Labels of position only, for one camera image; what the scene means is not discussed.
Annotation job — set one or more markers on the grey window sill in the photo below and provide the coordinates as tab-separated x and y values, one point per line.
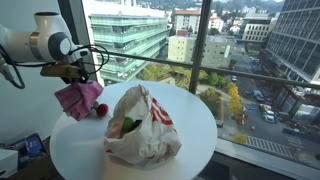
266	160

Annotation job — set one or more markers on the pink cloth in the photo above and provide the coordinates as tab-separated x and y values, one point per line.
78	98

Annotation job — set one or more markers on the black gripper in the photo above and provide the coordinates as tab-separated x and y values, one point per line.
81	79

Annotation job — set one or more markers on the dark window side frame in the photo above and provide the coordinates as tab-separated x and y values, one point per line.
75	33

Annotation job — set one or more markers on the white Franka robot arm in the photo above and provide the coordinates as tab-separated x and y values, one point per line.
43	41

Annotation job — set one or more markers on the dark window railing bar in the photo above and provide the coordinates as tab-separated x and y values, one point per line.
253	76

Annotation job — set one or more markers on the dark window mullion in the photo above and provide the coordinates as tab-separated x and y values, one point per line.
200	46

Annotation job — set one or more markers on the brown cardboard box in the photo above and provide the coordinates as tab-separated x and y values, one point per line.
36	170

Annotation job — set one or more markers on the small red ball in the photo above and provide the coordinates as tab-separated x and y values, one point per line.
102	110

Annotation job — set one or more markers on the yellowish wrist camera box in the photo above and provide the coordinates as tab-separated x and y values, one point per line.
60	71

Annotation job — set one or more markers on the green ball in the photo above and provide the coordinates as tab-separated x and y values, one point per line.
127	125

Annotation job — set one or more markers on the blue box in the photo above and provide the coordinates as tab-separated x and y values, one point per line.
28	150

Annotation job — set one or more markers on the white plastic bag red print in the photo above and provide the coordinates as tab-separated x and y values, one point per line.
150	140

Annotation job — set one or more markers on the white box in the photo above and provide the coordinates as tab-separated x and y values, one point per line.
7	161

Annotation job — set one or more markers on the navy blue cloth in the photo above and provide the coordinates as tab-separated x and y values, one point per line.
136	125

